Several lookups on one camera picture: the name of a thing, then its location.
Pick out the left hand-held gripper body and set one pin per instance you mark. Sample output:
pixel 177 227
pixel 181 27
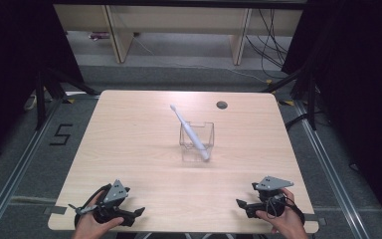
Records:
pixel 114 192

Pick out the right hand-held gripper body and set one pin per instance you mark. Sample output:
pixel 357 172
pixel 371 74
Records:
pixel 273 183

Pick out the clear plastic container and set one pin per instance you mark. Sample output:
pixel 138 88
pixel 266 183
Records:
pixel 209 132

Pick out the white electric toothbrush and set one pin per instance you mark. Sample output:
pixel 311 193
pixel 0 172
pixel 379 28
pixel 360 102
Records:
pixel 192 134

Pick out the person's right hand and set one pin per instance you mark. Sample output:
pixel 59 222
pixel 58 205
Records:
pixel 288 225

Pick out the person's left hand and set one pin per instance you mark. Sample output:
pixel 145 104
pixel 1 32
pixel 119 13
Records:
pixel 88 227

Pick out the grey tape strip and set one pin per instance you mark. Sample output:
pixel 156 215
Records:
pixel 55 209

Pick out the yellow floor tape piece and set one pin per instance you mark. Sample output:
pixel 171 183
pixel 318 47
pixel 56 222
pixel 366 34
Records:
pixel 286 103
pixel 68 100

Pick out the black metal stand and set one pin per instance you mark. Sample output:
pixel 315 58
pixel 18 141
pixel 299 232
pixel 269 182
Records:
pixel 311 99
pixel 40 99

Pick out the black curtain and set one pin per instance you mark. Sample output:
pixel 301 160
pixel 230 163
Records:
pixel 10 66
pixel 361 83

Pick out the small pink object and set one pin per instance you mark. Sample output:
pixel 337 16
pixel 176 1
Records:
pixel 98 35

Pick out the light wooden shelf unit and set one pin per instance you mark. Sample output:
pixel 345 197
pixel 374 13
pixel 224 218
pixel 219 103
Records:
pixel 179 20

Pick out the aluminium floor rail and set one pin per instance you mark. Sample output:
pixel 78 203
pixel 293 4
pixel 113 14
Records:
pixel 16 176
pixel 328 172

